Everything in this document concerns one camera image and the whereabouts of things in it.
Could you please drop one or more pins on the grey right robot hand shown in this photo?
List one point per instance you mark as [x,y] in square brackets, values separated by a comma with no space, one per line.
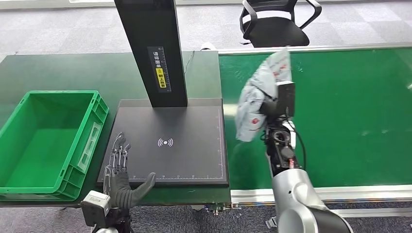
[267,109]

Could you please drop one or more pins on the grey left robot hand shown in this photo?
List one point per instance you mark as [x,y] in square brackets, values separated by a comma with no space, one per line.
[124,189]

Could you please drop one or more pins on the grey plastic mailer package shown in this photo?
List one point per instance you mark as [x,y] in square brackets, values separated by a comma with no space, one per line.
[257,96]

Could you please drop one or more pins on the ribbed grey right robot arm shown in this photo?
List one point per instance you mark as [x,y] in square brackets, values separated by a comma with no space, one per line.
[299,199]

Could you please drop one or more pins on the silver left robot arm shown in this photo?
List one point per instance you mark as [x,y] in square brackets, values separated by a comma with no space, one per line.
[112,222]

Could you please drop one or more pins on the green conveyor belt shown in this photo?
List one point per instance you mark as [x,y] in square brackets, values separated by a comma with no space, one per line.
[347,115]

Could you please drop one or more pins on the black scanner machine column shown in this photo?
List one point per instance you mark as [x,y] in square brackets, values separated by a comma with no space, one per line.
[154,54]

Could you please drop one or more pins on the black office chair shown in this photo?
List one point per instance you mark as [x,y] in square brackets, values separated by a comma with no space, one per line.
[276,29]

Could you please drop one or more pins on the white round object behind table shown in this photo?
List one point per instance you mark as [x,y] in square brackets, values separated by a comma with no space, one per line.
[208,47]

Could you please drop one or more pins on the green plastic crate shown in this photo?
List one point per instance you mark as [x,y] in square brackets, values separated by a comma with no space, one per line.
[48,148]

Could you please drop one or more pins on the connector block under table edge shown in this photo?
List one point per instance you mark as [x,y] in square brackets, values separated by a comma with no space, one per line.
[222,207]

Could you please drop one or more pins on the yellow and white column label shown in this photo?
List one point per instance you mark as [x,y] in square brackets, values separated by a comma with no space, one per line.
[160,69]

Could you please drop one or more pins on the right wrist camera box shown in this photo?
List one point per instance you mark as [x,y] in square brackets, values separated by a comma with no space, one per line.
[285,98]

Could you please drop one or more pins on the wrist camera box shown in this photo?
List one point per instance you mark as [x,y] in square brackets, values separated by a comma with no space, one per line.
[285,98]
[95,207]

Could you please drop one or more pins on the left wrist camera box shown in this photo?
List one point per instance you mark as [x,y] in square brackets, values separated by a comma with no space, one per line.
[95,207]

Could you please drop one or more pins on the dark scanner machine base plate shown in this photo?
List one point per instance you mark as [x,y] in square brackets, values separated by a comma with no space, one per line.
[173,144]

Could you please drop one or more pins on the metal bracket under conveyor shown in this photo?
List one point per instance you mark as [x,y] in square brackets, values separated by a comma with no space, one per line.
[271,222]

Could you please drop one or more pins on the silver aluminium conveyor frame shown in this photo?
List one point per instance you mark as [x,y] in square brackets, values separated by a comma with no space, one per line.
[354,193]

